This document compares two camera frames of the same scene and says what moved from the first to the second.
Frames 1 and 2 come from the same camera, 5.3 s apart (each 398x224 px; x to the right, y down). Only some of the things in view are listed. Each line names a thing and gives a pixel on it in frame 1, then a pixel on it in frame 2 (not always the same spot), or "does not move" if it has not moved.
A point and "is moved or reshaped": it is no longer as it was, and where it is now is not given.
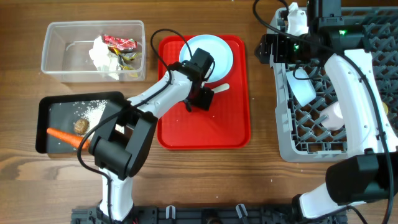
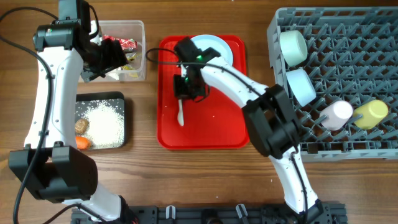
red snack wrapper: x=119 y=43 does not move
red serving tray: x=227 y=126 does not move
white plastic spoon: x=222 y=87 is moved or reshaped
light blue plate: x=219 y=50 does not move
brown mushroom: x=81 y=126 does not move
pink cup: x=335 y=120 does not move
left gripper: x=206 y=102 → x=116 y=58
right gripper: x=279 y=42 → x=182 y=93
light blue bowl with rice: x=303 y=89 does not move
